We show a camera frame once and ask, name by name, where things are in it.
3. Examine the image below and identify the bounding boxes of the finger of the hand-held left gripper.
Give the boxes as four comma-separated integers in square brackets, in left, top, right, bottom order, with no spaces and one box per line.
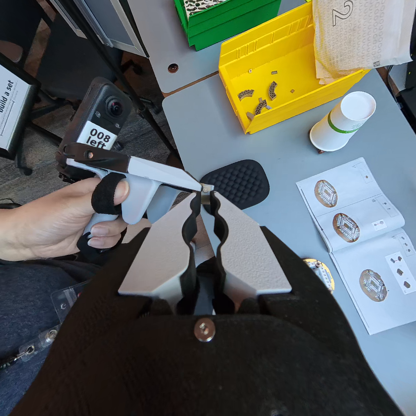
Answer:
[127,155,203,192]

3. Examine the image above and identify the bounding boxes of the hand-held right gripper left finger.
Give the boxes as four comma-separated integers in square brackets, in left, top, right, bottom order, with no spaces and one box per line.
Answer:
[118,192,202,315]

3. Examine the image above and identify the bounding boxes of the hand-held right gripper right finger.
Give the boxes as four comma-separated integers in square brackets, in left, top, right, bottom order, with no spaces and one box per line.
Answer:
[211,191,292,315]

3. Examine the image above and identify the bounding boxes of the round lego build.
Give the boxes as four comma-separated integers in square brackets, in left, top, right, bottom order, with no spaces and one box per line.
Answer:
[302,258,335,294]

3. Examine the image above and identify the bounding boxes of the lego instruction booklet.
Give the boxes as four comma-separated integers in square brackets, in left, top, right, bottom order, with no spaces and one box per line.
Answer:
[295,157,416,336]

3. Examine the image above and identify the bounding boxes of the scattered small lego bits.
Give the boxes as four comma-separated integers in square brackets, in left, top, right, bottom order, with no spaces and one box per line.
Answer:
[245,68,296,119]

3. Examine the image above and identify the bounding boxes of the white paper lego bag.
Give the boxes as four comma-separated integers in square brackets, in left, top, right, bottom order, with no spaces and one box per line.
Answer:
[312,0,414,86]

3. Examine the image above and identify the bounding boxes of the person's left hand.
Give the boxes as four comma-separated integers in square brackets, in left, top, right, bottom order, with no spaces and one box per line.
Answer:
[0,177,130,261]

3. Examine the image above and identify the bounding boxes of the black textured pad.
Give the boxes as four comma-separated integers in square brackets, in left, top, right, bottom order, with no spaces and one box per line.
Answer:
[200,159,270,210]

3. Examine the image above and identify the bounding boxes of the black framed sign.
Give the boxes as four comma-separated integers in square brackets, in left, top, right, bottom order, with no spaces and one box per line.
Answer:
[0,54,42,160]

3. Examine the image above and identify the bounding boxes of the grey framed board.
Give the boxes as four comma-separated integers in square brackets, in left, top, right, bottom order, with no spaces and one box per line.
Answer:
[49,0,151,60]

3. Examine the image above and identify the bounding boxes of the clear badge holder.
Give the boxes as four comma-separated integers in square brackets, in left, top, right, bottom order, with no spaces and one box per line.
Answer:
[50,281,89,326]

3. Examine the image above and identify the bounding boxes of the green plastic bin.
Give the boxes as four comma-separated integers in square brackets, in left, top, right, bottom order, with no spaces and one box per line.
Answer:
[174,0,282,51]

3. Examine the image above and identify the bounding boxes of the white paper cup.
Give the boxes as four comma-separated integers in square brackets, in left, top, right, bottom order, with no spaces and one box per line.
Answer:
[309,91,377,152]

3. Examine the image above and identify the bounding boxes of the yellow plastic bin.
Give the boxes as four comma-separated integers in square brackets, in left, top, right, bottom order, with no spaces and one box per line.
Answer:
[218,2,371,135]

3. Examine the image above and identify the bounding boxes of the metal lanyard clip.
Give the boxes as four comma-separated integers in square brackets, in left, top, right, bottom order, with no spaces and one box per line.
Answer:
[0,327,63,371]

